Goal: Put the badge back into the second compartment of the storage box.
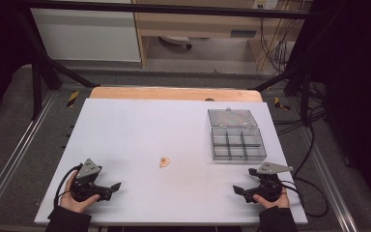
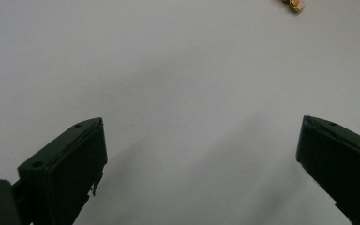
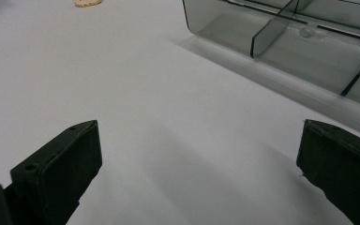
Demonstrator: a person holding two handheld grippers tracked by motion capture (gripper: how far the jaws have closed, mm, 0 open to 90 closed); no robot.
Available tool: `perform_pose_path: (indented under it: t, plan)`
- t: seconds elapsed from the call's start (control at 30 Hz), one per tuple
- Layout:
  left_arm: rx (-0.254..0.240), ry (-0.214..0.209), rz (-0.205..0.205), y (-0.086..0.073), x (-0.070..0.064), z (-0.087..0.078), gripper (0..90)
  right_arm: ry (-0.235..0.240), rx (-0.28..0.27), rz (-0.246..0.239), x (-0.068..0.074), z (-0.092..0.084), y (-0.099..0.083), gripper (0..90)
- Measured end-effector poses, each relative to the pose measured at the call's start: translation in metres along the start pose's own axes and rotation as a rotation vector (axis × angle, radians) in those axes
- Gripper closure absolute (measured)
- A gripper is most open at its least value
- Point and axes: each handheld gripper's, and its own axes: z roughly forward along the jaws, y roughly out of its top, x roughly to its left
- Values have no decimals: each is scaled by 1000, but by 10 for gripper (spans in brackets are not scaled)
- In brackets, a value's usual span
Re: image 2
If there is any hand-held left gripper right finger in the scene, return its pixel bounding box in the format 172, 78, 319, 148
295, 114, 360, 225

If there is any small golden brown crumpled piece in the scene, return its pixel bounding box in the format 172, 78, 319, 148
281, 0, 306, 14

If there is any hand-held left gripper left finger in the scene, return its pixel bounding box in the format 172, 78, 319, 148
17, 117, 109, 225

